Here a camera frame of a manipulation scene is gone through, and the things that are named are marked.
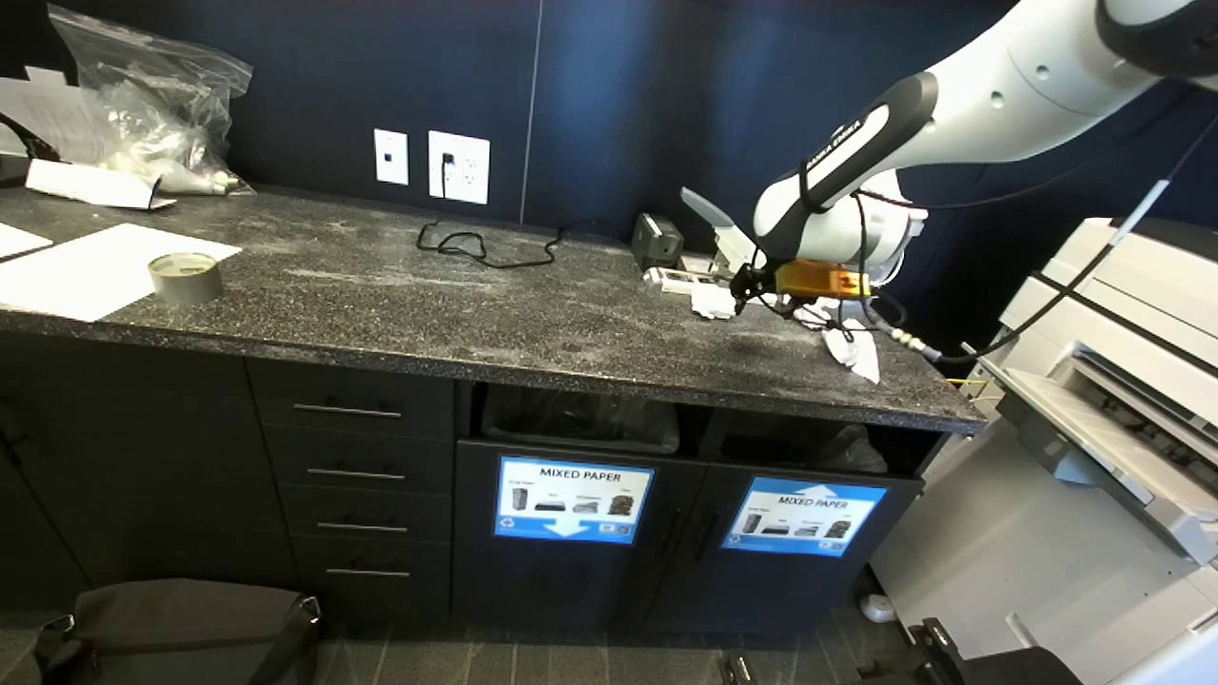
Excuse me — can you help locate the small white wall plate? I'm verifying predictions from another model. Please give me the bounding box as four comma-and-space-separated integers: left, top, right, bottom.
370, 124, 413, 190

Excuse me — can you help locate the dark bin cabinet door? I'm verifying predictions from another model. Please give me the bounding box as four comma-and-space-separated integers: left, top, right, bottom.
452, 432, 695, 632
671, 451, 924, 643

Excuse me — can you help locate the gold flange adapter ring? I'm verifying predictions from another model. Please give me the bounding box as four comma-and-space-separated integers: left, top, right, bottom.
771, 260, 876, 305

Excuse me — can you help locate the large white paper sheet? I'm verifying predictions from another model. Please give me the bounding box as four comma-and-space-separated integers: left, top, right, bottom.
0, 221, 243, 327

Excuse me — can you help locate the beige masking tape roll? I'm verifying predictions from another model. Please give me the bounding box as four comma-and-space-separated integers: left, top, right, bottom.
143, 248, 228, 305

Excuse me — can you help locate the black bin with liner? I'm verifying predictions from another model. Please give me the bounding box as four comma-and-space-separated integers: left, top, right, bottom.
477, 379, 686, 455

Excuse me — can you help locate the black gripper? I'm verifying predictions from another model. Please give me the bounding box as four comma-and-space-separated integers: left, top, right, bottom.
733, 261, 784, 308

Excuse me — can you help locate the white booklet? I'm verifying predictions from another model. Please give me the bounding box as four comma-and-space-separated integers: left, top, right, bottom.
21, 150, 183, 213

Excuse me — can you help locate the thin black loose cable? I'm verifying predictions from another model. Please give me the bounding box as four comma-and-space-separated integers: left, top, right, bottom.
413, 216, 565, 272

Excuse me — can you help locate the clear plastic bucket with lid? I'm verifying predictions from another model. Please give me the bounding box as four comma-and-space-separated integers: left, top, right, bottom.
870, 186, 933, 299

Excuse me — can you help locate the large white outlet plate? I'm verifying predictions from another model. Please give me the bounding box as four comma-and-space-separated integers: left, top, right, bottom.
427, 124, 496, 210

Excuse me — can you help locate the black wheeled base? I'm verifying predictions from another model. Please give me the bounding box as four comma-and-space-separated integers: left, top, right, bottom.
886, 616, 1079, 685

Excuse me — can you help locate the blue sign with down arrow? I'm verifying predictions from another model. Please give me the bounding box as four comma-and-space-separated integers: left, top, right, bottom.
489, 451, 659, 550

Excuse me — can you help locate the small black desk device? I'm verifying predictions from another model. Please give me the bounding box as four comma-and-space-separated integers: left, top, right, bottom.
626, 210, 688, 266

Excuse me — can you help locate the white office printer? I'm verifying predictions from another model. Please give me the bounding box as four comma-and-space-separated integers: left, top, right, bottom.
870, 213, 1218, 685

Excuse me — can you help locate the white paper ball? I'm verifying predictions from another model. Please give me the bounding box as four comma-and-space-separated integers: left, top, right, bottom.
819, 318, 886, 386
688, 276, 747, 322

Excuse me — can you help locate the dark counter cabinet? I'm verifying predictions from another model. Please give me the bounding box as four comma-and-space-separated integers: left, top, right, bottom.
0, 314, 946, 643

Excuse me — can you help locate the blue sign with up arrow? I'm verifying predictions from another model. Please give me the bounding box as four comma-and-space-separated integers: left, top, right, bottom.
719, 470, 890, 563

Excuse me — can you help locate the dark drawer with silver handle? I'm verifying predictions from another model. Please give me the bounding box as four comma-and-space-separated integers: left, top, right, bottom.
277, 545, 452, 612
268, 494, 458, 550
257, 432, 458, 503
247, 356, 458, 440

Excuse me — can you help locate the clear plastic bag with contents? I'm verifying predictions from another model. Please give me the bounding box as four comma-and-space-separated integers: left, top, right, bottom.
45, 5, 257, 201

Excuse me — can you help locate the black bag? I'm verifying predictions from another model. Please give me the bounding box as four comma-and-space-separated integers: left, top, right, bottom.
35, 578, 327, 685

